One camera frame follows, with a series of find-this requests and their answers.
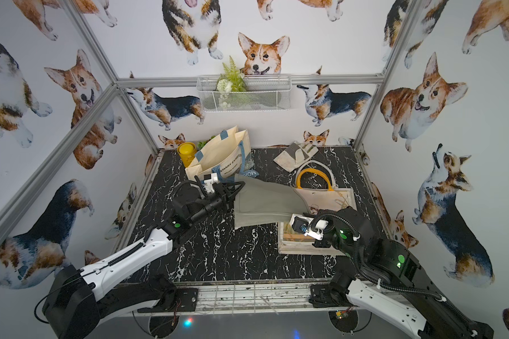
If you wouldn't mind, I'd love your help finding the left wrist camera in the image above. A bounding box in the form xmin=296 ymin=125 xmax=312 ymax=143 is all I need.
xmin=171 ymin=179 xmax=217 ymax=220

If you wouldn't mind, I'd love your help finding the small folded cream grey pouch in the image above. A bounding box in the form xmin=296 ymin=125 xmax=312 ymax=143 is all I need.
xmin=274 ymin=142 xmax=318 ymax=172

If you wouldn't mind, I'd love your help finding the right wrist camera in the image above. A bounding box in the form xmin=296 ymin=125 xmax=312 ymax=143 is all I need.
xmin=289 ymin=214 xmax=329 ymax=240

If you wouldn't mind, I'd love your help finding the fern and white flower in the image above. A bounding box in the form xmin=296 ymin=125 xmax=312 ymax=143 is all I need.
xmin=216 ymin=56 xmax=248 ymax=110

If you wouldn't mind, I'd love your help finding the cream bag with blue print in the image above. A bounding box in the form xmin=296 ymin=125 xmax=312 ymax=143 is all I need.
xmin=185 ymin=126 xmax=259 ymax=182

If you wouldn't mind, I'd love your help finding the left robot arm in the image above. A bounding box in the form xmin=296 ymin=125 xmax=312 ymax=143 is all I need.
xmin=38 ymin=181 xmax=245 ymax=338

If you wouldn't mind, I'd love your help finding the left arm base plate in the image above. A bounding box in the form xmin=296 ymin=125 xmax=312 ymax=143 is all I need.
xmin=138 ymin=288 xmax=199 ymax=314

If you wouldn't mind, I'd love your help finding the white wire mesh basket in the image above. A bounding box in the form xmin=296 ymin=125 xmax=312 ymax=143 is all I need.
xmin=197 ymin=76 xmax=292 ymax=112

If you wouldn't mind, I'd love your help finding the small potted green plant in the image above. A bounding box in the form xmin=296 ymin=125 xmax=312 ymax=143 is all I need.
xmin=197 ymin=136 xmax=214 ymax=151

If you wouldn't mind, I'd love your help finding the grey-green canvas bag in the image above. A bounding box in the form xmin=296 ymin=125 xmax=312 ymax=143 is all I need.
xmin=233 ymin=175 xmax=309 ymax=230

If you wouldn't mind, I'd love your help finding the cream canvas bag with photo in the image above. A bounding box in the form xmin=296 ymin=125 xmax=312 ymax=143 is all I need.
xmin=276 ymin=160 xmax=349 ymax=257

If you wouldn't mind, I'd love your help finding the aluminium frame rail structure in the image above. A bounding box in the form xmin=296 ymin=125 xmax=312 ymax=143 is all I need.
xmin=0 ymin=0 xmax=450 ymax=339

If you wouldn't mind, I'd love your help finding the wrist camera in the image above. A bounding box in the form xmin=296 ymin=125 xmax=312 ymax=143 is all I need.
xmin=171 ymin=179 xmax=217 ymax=220
xmin=289 ymin=214 xmax=329 ymax=240

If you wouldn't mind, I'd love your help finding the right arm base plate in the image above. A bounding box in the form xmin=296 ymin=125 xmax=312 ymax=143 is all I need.
xmin=308 ymin=285 xmax=351 ymax=309

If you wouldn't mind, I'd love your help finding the cream bag with yellow handles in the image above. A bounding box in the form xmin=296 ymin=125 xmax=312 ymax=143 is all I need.
xmin=279 ymin=167 xmax=358 ymax=247

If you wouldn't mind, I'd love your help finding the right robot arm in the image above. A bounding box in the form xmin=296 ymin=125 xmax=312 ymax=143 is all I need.
xmin=294 ymin=207 xmax=494 ymax=338

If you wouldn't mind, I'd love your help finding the yellow cylindrical canister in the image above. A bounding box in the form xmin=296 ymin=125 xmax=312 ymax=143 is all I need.
xmin=177 ymin=142 xmax=198 ymax=168

